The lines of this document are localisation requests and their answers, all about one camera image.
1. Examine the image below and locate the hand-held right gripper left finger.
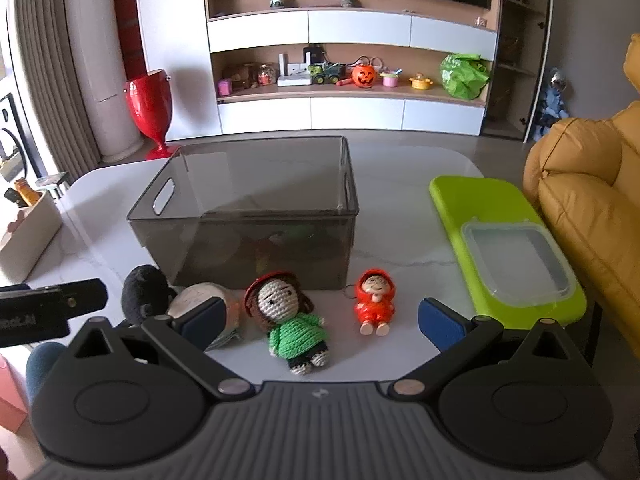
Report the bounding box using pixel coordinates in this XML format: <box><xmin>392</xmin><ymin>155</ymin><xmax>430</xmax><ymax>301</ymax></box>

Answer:
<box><xmin>65</xmin><ymin>296</ymin><xmax>253</xmax><ymax>401</ymax></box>

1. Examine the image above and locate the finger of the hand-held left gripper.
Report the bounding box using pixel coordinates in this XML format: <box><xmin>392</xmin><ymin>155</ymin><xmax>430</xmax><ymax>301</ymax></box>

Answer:
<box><xmin>0</xmin><ymin>279</ymin><xmax>109</xmax><ymax>320</ymax></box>

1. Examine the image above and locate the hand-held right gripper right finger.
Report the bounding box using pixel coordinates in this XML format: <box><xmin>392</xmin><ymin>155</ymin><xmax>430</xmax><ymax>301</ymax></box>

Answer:
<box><xmin>390</xmin><ymin>296</ymin><xmax>577</xmax><ymax>401</ymax></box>

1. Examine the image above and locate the round white toy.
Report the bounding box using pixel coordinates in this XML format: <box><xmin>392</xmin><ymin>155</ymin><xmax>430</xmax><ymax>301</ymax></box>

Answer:
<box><xmin>166</xmin><ymin>282</ymin><xmax>241</xmax><ymax>352</ymax></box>

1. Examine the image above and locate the black plush toy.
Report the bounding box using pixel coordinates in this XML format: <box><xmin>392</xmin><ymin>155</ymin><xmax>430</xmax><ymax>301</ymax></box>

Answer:
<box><xmin>121</xmin><ymin>264</ymin><xmax>178</xmax><ymax>328</ymax></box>

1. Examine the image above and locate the red hooded figurine keychain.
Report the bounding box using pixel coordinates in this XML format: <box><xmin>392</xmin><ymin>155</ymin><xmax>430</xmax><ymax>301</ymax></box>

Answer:
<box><xmin>354</xmin><ymin>269</ymin><xmax>399</xmax><ymax>337</ymax></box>

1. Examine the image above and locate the crocheted doll green sweater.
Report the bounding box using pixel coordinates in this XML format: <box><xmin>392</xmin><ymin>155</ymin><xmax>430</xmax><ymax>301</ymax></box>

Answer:
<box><xmin>244</xmin><ymin>271</ymin><xmax>331</xmax><ymax>377</ymax></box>

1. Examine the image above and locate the clear plastic container lid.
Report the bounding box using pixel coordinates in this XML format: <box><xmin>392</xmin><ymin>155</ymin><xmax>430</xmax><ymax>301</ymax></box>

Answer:
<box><xmin>461</xmin><ymin>221</ymin><xmax>576</xmax><ymax>308</ymax></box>

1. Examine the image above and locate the grey translucent storage bin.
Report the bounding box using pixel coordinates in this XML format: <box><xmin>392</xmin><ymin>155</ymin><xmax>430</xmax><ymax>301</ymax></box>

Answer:
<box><xmin>126</xmin><ymin>136</ymin><xmax>360</xmax><ymax>292</ymax></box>

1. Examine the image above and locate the person's leg in jeans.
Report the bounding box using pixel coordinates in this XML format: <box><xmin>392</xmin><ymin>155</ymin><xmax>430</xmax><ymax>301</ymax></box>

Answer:
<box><xmin>26</xmin><ymin>341</ymin><xmax>68</xmax><ymax>403</ymax></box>

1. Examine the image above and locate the beige desk organizer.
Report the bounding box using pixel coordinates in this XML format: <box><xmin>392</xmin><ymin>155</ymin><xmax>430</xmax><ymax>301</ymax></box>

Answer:
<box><xmin>0</xmin><ymin>187</ymin><xmax>63</xmax><ymax>284</ymax></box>

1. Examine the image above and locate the lime green cutting board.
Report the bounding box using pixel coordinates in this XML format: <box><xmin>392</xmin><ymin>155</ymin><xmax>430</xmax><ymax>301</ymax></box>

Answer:
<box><xmin>429</xmin><ymin>175</ymin><xmax>587</xmax><ymax>325</ymax></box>

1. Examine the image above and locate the orange bottle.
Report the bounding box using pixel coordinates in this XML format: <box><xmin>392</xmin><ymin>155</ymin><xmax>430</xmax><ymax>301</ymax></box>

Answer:
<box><xmin>14</xmin><ymin>178</ymin><xmax>42</xmax><ymax>207</ymax></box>

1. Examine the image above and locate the red goblet vase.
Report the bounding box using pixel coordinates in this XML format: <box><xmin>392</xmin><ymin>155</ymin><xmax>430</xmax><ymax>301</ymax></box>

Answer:
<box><xmin>123</xmin><ymin>68</ymin><xmax>181</xmax><ymax>161</ymax></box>

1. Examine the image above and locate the beige curtain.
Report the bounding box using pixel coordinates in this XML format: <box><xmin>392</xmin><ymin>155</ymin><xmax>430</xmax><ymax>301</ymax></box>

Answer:
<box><xmin>10</xmin><ymin>0</ymin><xmax>103</xmax><ymax>183</ymax></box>

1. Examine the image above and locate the white standing air conditioner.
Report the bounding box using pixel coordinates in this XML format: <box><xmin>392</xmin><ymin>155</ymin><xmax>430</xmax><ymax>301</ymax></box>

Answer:
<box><xmin>64</xmin><ymin>0</ymin><xmax>147</xmax><ymax>163</ymax></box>

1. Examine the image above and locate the blue rag doll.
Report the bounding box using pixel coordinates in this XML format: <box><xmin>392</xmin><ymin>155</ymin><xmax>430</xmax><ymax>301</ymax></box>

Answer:
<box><xmin>534</xmin><ymin>67</ymin><xmax>571</xmax><ymax>142</ymax></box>

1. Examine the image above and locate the brown toy house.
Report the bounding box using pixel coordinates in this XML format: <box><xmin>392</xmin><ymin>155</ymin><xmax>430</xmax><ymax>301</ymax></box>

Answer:
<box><xmin>224</xmin><ymin>64</ymin><xmax>257</xmax><ymax>92</ymax></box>

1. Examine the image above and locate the green plastic bag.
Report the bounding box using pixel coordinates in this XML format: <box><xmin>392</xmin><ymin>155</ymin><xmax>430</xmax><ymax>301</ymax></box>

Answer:
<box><xmin>440</xmin><ymin>53</ymin><xmax>492</xmax><ymax>101</ymax></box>

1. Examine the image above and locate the orange pumpkin bucket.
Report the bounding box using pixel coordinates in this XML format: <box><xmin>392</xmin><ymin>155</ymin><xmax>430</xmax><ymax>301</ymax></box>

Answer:
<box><xmin>351</xmin><ymin>64</ymin><xmax>377</xmax><ymax>89</ymax></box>

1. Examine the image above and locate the green toy tractor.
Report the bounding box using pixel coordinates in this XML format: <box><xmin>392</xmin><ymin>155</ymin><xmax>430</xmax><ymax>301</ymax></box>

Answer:
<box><xmin>307</xmin><ymin>62</ymin><xmax>345</xmax><ymax>86</ymax></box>

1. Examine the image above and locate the white wooden media cabinet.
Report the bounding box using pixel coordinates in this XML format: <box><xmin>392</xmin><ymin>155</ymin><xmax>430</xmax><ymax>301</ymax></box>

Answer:
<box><xmin>202</xmin><ymin>0</ymin><xmax>503</xmax><ymax>137</ymax></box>

